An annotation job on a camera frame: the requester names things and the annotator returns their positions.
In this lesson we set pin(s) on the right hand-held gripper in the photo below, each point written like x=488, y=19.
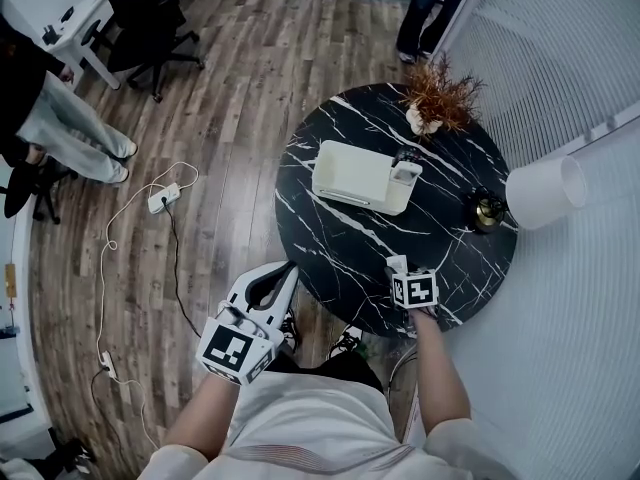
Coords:
x=417, y=290

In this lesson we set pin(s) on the person's right shoe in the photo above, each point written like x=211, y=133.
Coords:
x=344, y=347

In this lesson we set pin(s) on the black bag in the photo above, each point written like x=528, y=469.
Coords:
x=70, y=453

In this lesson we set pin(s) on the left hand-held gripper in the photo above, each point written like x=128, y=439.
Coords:
x=225, y=348

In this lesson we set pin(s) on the person's left shoe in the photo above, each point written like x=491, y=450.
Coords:
x=291, y=330

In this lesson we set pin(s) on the small white power strip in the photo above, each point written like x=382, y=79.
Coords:
x=107, y=364

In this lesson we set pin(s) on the small black plastic part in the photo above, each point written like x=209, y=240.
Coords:
x=49, y=34

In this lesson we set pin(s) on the green leafy scrap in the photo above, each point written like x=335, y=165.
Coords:
x=363, y=350

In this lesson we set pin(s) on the person's black shorts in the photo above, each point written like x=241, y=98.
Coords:
x=340, y=370

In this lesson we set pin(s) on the large white power strip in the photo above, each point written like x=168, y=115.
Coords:
x=164, y=198

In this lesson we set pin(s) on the orange dried plant in vase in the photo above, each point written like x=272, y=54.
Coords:
x=440, y=98

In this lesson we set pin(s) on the black remote control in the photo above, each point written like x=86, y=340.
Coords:
x=407, y=156

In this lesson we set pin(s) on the person's white shirt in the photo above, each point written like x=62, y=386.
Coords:
x=315, y=423

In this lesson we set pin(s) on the round black marble table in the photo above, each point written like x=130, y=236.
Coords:
x=350, y=253

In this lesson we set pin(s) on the person's shoe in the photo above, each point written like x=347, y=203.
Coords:
x=291, y=330
x=344, y=347

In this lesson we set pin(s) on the small black desk item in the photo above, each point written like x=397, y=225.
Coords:
x=67, y=15

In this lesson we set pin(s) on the person's right forearm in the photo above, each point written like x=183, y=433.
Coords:
x=440, y=373

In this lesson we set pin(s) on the white shade table lamp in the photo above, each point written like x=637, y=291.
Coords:
x=540, y=193

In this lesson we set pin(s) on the yellow wall tag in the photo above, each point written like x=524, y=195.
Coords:
x=10, y=280

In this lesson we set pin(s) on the white desk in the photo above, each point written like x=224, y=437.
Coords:
x=80, y=33

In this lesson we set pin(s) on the person's left forearm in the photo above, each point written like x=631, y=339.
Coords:
x=202, y=418

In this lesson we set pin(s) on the white storage box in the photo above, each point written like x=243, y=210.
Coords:
x=350, y=173

